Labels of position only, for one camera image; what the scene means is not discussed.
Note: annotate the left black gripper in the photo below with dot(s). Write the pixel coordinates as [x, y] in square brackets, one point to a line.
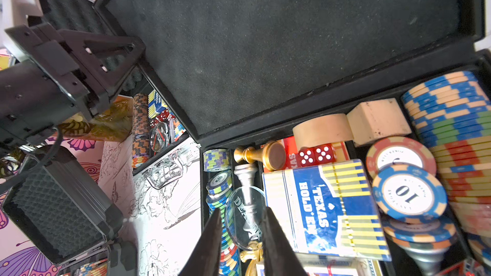
[65, 72]

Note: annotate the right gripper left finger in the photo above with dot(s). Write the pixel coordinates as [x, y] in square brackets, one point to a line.
[205, 258]

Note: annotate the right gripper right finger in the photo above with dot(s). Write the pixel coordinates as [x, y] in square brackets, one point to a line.
[279, 258]

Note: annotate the black medium poker case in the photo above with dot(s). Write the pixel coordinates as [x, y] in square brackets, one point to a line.
[241, 73]

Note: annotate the small silver poker case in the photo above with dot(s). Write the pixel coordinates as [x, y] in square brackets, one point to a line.
[165, 129]

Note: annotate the large black poker case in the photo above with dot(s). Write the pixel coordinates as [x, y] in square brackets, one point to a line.
[71, 222]

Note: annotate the blue ten poker chip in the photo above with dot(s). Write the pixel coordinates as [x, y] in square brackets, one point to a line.
[409, 194]

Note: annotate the red poker chip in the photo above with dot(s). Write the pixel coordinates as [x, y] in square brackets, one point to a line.
[399, 150]

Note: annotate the clear dealer button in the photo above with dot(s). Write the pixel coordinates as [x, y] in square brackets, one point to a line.
[243, 217]

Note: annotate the yellow-green leafy plant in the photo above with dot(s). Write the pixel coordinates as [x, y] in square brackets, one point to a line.
[113, 125]

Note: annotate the blue Texas Holdem card box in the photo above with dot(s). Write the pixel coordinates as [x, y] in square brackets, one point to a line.
[327, 210]

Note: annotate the orange black chip row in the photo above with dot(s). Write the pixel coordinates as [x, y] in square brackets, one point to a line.
[140, 130]

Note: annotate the silver chess pawn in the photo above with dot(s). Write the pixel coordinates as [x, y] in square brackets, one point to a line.
[246, 175]

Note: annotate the green blue chip row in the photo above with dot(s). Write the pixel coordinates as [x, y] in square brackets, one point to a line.
[219, 187]

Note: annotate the gold chess pawn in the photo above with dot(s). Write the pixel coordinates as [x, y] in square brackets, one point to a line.
[272, 155]

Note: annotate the red die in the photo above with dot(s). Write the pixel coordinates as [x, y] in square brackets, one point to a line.
[325, 154]
[307, 157]

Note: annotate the round beige wooden block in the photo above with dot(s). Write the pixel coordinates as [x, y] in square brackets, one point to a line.
[333, 128]

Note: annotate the square beige wooden block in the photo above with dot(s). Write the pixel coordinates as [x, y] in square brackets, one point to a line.
[377, 119]

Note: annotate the stacked multicolour chip row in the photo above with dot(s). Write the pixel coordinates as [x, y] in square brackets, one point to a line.
[451, 117]

